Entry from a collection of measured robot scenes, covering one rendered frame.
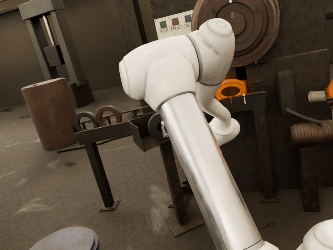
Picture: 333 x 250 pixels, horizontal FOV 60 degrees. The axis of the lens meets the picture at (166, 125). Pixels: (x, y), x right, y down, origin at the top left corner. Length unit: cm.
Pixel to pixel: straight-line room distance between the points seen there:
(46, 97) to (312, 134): 321
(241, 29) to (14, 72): 928
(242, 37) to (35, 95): 300
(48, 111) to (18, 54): 626
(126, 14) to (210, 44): 379
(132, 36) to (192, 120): 387
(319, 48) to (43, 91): 318
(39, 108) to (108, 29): 487
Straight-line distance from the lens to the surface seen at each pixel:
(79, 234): 136
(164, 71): 70
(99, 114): 202
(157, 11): 191
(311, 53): 185
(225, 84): 168
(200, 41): 76
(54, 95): 403
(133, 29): 448
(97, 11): 863
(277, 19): 171
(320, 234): 72
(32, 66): 995
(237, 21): 160
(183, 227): 189
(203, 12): 169
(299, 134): 168
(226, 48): 77
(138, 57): 72
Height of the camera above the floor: 114
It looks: 17 degrees down
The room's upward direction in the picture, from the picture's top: 13 degrees counter-clockwise
